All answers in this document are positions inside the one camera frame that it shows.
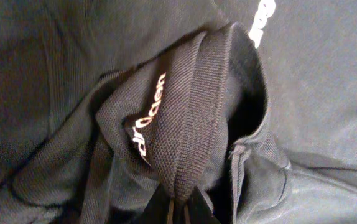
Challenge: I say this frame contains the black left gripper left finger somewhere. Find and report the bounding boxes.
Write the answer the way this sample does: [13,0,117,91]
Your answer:
[134,185,174,224]

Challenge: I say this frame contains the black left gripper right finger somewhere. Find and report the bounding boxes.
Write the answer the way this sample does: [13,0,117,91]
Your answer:
[183,187,220,224]

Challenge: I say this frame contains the black polo shirt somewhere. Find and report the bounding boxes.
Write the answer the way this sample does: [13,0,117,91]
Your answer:
[0,1,357,223]

